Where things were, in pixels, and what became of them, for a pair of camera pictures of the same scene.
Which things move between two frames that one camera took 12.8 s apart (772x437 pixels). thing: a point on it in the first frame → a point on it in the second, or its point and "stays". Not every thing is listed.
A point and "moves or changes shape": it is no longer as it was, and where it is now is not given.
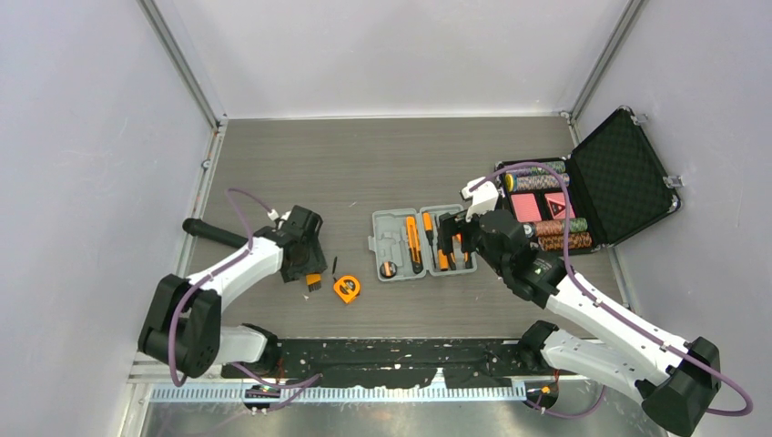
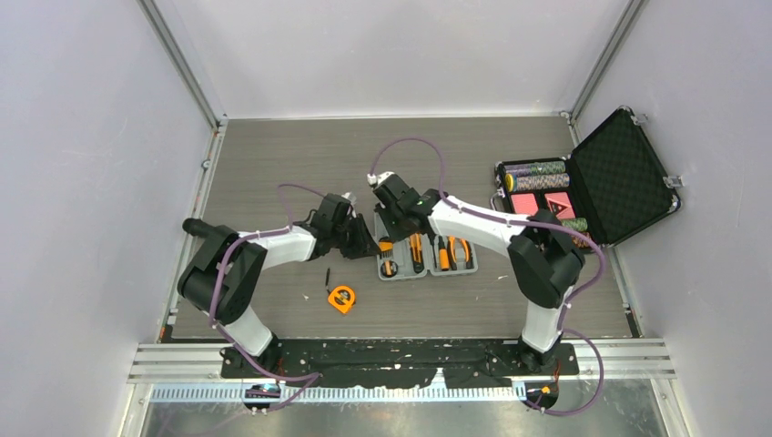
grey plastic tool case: (407, 243) stays
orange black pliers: (467, 259) stays
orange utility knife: (414, 244) stays
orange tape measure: (347, 288) moves or changes shape
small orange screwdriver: (443, 260) stays
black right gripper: (450, 225) → (393, 234)
